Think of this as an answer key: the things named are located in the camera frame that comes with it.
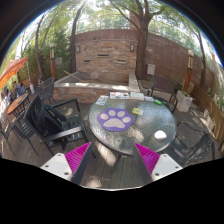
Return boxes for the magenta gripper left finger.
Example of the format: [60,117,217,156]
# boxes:
[41,142,92,185]

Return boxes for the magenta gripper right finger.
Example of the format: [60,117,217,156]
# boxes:
[133,143,182,185]

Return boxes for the dark metal chair right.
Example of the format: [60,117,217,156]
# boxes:
[165,121,212,167]

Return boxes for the black plastic armchair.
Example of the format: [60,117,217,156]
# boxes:
[24,96,88,154]

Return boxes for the round glass patio table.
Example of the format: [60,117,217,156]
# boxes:
[88,98,176,156]

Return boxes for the purple paw print mousepad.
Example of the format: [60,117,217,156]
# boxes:
[97,108,134,132]

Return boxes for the black chair far left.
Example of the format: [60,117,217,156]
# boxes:
[0,112,36,154]

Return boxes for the green marker pen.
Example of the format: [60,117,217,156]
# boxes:
[154,99,163,106]

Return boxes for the white square planter box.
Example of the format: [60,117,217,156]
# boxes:
[176,91,193,112]

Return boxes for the white box on table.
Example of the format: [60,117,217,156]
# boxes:
[130,92,144,100]

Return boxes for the printed paper sheet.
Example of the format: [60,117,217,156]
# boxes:
[95,95,108,105]

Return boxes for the dark chair behind table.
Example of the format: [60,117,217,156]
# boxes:
[147,76,178,113]

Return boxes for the dark mesh chair background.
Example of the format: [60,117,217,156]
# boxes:
[36,77,54,101]

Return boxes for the round wooden side table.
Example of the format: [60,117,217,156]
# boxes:
[7,93,29,117]

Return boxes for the white book with colourful cover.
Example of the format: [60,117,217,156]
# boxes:
[110,92,129,99]

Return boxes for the wooden bench right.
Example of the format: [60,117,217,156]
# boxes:
[191,86,224,144]

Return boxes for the orange patio umbrella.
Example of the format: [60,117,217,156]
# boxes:
[0,57,28,89]

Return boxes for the grey utility box on wall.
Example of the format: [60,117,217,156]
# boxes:
[147,64,155,75]

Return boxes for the wooden lamp post right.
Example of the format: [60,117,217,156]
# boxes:
[183,50,194,92]

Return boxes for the wooden lamp post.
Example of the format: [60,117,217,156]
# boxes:
[183,50,194,92]
[49,42,56,79]

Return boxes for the wooden lamp post left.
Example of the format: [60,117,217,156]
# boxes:
[49,42,56,79]

